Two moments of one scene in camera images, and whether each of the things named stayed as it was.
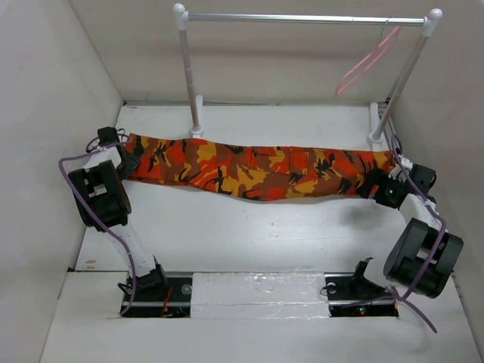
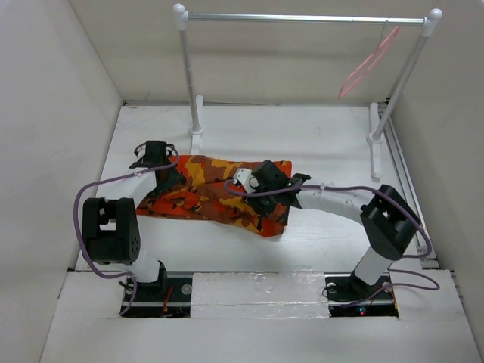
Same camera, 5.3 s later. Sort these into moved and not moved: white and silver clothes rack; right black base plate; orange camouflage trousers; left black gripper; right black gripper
Moved: orange camouflage trousers; left black gripper; right black gripper
Not moved: right black base plate; white and silver clothes rack
